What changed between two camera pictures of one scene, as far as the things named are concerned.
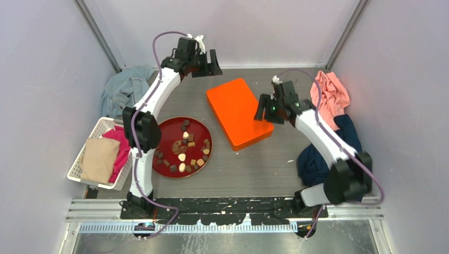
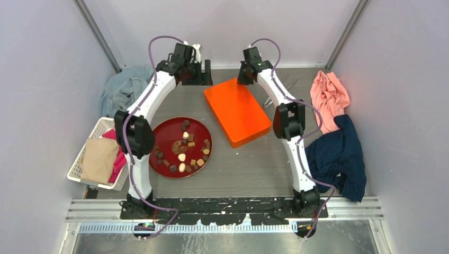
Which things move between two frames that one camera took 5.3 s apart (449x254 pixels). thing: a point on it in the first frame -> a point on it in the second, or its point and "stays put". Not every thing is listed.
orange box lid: x=236 y=107 stays put
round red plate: x=185 y=149 stays put
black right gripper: x=265 y=101 -> x=241 y=80
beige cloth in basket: x=97 y=159 stays put
